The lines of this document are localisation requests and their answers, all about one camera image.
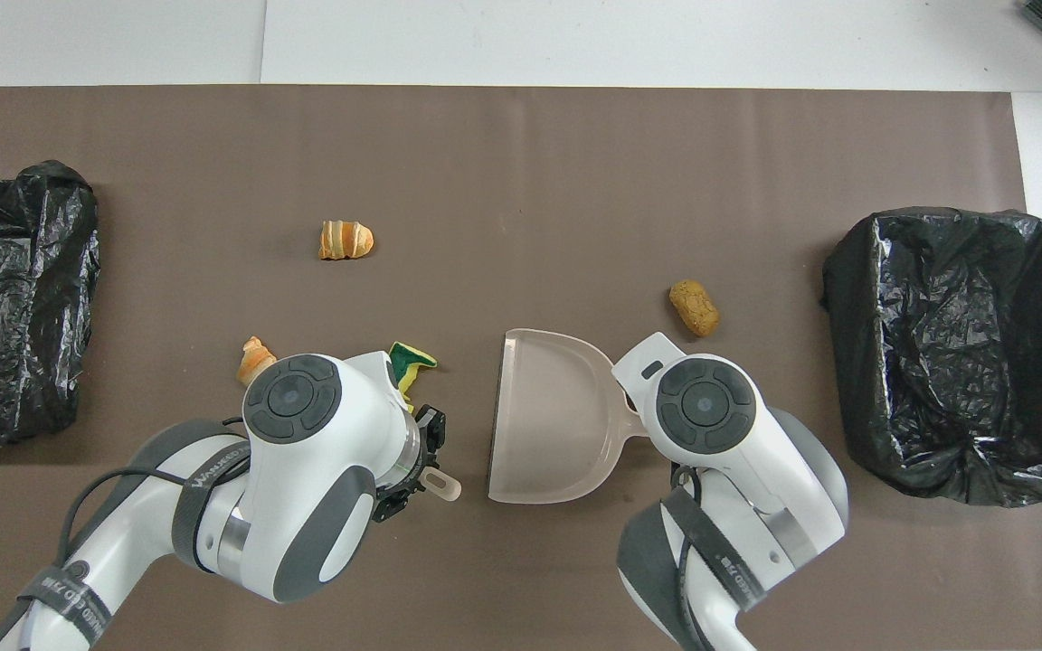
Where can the orange striped toy croissant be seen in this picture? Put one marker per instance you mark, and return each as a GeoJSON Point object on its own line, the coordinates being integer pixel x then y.
{"type": "Point", "coordinates": [255, 360]}
{"type": "Point", "coordinates": [345, 240]}

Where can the brown table mat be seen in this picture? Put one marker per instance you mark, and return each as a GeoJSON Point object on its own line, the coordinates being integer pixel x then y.
{"type": "Point", "coordinates": [521, 163]}

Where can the pale pink plastic dustpan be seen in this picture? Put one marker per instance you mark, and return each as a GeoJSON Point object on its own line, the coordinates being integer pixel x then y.
{"type": "Point", "coordinates": [548, 416]}

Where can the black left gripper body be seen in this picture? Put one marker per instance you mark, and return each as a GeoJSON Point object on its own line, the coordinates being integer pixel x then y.
{"type": "Point", "coordinates": [412, 457]}

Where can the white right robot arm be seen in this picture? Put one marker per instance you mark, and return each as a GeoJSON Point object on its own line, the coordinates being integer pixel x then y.
{"type": "Point", "coordinates": [738, 452]}

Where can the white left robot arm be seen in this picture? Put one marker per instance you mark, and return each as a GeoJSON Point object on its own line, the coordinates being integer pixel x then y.
{"type": "Point", "coordinates": [304, 470]}

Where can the brown toy bread roll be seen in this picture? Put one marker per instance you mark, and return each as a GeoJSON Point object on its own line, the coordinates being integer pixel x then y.
{"type": "Point", "coordinates": [695, 308]}

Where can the yellow sponge green scourer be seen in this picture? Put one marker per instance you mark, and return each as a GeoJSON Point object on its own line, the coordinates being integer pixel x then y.
{"type": "Point", "coordinates": [412, 362]}

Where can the bin lined black plastic bag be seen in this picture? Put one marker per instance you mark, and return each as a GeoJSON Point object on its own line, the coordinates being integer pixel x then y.
{"type": "Point", "coordinates": [5, 298]}
{"type": "Point", "coordinates": [955, 362]}

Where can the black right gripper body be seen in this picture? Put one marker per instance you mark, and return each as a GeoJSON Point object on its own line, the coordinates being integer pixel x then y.
{"type": "Point", "coordinates": [629, 395]}

